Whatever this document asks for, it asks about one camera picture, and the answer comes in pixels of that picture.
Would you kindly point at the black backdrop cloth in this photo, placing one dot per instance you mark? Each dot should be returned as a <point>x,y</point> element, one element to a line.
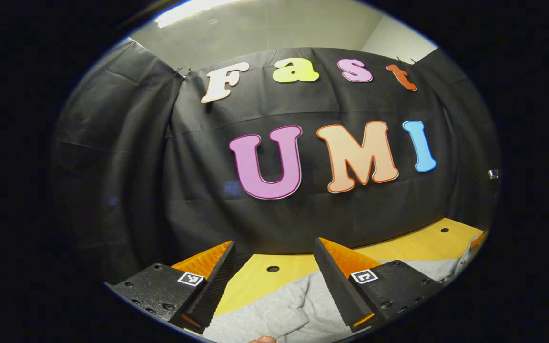
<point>198,190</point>

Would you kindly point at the grey zip-neck sweatshirt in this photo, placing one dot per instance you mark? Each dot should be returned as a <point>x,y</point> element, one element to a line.
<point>274,314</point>

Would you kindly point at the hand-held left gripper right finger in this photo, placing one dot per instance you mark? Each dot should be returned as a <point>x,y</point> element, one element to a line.
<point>339,290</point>

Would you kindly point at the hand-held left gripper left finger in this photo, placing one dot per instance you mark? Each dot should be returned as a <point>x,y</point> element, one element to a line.
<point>210,290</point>

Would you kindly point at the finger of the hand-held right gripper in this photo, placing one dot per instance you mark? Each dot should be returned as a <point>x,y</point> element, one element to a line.
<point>479,238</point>

